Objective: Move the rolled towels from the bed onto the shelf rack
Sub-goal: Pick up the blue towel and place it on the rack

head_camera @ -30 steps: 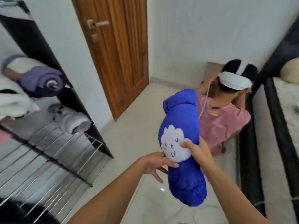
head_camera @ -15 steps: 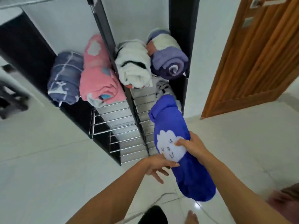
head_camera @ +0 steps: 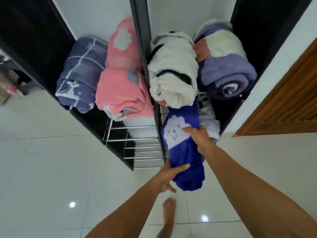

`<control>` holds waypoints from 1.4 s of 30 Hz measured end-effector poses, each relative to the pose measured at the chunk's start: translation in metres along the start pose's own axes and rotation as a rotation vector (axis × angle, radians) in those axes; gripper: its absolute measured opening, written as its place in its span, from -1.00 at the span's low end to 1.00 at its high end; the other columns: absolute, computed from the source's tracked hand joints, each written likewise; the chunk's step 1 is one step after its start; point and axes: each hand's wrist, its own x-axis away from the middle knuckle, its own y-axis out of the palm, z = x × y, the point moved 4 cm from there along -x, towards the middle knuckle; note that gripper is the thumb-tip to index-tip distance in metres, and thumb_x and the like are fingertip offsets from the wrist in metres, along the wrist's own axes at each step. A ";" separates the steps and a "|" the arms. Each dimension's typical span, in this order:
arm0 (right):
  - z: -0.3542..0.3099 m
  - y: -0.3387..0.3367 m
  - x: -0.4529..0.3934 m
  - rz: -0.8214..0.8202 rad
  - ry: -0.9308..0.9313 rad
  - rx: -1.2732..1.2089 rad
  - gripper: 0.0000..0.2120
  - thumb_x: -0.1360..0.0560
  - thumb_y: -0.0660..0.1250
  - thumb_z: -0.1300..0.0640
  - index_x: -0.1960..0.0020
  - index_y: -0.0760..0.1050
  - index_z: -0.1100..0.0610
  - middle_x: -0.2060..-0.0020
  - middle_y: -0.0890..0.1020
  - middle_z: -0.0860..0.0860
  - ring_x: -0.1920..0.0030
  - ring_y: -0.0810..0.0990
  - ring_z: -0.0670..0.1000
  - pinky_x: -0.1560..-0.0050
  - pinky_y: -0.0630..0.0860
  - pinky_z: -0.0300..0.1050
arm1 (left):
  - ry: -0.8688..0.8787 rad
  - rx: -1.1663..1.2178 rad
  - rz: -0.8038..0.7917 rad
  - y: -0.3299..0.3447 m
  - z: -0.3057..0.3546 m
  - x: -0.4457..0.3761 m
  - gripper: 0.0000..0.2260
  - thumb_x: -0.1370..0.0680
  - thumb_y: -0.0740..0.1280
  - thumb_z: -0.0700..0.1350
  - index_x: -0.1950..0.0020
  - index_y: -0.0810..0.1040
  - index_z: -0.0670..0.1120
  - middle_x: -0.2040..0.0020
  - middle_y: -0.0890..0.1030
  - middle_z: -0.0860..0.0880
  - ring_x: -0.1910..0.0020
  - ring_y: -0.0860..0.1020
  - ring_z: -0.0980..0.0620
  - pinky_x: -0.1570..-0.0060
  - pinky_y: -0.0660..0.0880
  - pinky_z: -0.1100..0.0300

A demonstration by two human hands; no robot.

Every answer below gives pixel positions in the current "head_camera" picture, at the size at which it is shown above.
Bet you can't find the person's right hand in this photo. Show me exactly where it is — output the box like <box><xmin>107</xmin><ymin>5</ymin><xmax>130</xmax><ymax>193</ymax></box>
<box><xmin>181</xmin><ymin>125</ymin><xmax>217</xmax><ymax>158</ymax></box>

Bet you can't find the person's left hand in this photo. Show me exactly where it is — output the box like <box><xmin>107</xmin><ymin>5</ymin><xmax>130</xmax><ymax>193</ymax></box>
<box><xmin>154</xmin><ymin>161</ymin><xmax>191</xmax><ymax>194</ymax></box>

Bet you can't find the blue cloud print blanket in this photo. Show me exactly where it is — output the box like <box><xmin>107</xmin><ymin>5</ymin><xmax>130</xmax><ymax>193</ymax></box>
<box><xmin>162</xmin><ymin>98</ymin><xmax>206</xmax><ymax>191</ymax></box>

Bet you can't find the person's right forearm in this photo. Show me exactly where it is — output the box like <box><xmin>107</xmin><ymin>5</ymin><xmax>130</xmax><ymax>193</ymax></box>
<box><xmin>205</xmin><ymin>145</ymin><xmax>317</xmax><ymax>238</ymax></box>

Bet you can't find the person's left forearm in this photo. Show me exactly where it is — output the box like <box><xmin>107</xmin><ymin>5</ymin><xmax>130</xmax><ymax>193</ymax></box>
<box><xmin>85</xmin><ymin>178</ymin><xmax>161</xmax><ymax>238</ymax></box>

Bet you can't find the white fluffy rolled blanket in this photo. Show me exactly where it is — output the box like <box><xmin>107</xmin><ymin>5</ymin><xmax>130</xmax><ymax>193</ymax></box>
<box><xmin>198</xmin><ymin>95</ymin><xmax>221</xmax><ymax>143</ymax></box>

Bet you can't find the person's foot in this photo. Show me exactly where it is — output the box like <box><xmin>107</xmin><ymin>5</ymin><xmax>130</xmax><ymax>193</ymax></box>
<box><xmin>157</xmin><ymin>198</ymin><xmax>176</xmax><ymax>238</ymax></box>

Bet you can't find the white and black rolled blanket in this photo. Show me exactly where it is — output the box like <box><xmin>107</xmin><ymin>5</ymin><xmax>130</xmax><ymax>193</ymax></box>
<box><xmin>148</xmin><ymin>32</ymin><xmax>199</xmax><ymax>108</ymax></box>

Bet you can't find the purple white checked rolled blanket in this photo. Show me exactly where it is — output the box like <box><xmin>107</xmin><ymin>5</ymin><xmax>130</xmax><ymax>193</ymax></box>
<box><xmin>193</xmin><ymin>19</ymin><xmax>258</xmax><ymax>100</ymax></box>

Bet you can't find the pink cloud print rolled blanket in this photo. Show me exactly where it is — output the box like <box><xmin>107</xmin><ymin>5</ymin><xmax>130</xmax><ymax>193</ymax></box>
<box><xmin>95</xmin><ymin>18</ymin><xmax>155</xmax><ymax>122</ymax></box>

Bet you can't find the brown wooden door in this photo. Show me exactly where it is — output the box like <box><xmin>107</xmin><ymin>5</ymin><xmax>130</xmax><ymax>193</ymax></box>
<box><xmin>232</xmin><ymin>42</ymin><xmax>317</xmax><ymax>137</ymax></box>

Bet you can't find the grey-blue plaid rolled blanket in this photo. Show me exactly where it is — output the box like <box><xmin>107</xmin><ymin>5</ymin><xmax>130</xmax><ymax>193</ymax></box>
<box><xmin>55</xmin><ymin>37</ymin><xmax>108</xmax><ymax>114</ymax></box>

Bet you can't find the chrome wire shelf rack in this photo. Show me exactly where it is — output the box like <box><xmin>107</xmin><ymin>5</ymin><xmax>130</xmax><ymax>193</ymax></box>
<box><xmin>104</xmin><ymin>92</ymin><xmax>207</xmax><ymax>170</ymax></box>

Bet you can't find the black wardrobe frame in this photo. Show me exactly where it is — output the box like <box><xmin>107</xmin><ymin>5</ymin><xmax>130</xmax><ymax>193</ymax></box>
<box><xmin>0</xmin><ymin>0</ymin><xmax>314</xmax><ymax>171</ymax></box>

